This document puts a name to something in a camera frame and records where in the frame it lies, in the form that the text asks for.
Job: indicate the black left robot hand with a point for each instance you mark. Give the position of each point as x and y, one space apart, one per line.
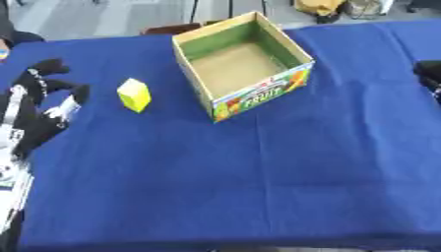
34 124

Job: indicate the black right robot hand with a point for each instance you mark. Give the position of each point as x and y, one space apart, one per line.
429 76

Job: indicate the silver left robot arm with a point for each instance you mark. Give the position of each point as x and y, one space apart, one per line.
10 183

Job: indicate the tan cardboard box green inside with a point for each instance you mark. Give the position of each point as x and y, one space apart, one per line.
244 70

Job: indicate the person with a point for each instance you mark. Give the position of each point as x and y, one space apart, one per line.
14 36

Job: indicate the grey mesh bag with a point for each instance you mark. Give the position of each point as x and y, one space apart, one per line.
364 7

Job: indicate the yellow-green block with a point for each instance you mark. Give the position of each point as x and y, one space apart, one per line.
134 95

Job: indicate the yellow bag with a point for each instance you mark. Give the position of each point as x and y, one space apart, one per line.
319 6

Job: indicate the brown chair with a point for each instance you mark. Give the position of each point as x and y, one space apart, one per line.
172 29

